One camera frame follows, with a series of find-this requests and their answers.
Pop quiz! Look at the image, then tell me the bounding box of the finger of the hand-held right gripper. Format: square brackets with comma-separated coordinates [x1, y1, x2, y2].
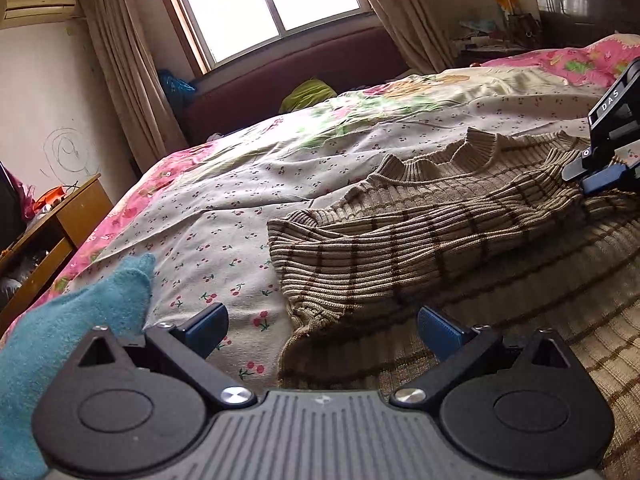
[561, 146, 640, 197]

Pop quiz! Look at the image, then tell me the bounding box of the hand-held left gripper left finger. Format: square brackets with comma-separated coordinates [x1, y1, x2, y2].
[75, 302, 258, 410]

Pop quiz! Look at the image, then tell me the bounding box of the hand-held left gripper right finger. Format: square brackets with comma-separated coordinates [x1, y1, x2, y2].
[390, 305, 574, 409]

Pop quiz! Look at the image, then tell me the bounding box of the beige striped knit sweater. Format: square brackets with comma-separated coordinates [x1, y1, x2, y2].
[267, 127, 640, 480]

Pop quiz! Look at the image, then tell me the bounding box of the dark wardrobe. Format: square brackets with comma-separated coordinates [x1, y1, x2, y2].
[530, 0, 640, 52]

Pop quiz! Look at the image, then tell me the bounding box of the brown patterned bag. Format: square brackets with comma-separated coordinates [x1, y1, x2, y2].
[507, 12, 544, 49]

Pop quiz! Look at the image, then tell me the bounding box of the teal fuzzy cloth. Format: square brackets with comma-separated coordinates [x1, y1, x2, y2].
[0, 252, 157, 480]

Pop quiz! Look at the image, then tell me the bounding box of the cluttered nightstand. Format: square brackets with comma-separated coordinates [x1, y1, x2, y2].
[452, 22, 542, 68]

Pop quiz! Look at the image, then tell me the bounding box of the floral printed blanket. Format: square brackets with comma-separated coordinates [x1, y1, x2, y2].
[0, 34, 640, 391]

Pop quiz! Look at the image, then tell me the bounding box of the wooden desk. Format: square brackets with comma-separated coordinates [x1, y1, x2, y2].
[0, 173, 115, 337]

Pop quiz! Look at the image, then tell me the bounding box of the black television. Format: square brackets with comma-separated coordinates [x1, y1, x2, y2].
[0, 160, 27, 254]

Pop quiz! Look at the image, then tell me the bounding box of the beige curtain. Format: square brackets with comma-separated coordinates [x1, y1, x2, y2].
[345, 0, 457, 77]
[75, 0, 190, 172]

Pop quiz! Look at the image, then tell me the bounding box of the maroon headboard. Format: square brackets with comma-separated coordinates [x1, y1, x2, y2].
[177, 25, 422, 147]

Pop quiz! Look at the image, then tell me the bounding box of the blue plastic bag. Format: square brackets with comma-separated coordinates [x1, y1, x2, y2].
[158, 69, 197, 109]

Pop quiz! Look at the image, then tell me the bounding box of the green cloth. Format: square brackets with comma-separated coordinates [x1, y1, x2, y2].
[278, 77, 339, 115]

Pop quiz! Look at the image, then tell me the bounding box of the window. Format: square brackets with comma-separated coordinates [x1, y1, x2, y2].
[164, 0, 375, 70]

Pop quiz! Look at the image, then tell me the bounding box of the wall air conditioner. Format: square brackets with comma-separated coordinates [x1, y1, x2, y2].
[0, 0, 79, 34]

